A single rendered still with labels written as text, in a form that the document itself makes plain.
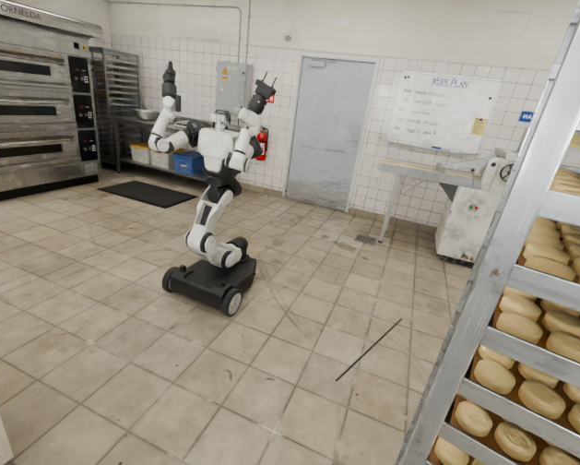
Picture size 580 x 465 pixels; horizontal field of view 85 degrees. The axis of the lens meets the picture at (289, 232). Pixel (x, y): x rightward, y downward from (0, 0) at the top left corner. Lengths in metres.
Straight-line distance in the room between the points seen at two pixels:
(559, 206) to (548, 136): 0.08
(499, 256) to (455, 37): 4.34
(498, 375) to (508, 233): 0.25
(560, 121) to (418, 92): 4.22
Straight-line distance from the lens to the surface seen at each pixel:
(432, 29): 4.70
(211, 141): 2.13
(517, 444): 0.65
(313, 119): 4.86
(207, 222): 2.17
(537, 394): 0.60
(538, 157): 0.40
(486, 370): 0.58
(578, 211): 0.44
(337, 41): 4.84
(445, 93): 4.61
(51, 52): 5.07
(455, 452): 0.71
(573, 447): 0.58
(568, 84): 0.40
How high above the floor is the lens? 1.48
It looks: 23 degrees down
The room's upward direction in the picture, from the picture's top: 8 degrees clockwise
